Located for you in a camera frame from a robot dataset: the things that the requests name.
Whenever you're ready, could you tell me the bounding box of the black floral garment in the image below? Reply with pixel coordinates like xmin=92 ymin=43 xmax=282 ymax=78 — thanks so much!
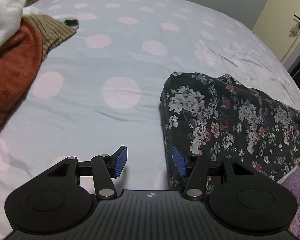
xmin=160 ymin=72 xmax=300 ymax=190

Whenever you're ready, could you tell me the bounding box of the pink-dotted light bedsheet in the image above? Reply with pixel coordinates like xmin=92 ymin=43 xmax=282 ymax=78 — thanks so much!
xmin=0 ymin=0 xmax=300 ymax=239

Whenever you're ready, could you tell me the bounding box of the rust orange garment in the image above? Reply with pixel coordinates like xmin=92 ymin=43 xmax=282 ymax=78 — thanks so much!
xmin=0 ymin=18 xmax=43 ymax=130

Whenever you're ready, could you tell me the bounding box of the black and white garment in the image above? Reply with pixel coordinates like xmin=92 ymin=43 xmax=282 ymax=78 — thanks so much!
xmin=62 ymin=18 xmax=79 ymax=30

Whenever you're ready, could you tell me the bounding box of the tan striped garment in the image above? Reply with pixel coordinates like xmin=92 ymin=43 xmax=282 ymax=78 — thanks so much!
xmin=23 ymin=14 xmax=76 ymax=61

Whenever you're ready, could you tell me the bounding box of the cream wardrobe door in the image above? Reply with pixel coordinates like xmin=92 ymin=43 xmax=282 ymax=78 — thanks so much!
xmin=253 ymin=0 xmax=300 ymax=64

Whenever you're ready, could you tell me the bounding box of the white fleece garment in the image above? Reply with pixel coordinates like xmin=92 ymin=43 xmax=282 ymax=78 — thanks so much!
xmin=0 ymin=0 xmax=41 ymax=47

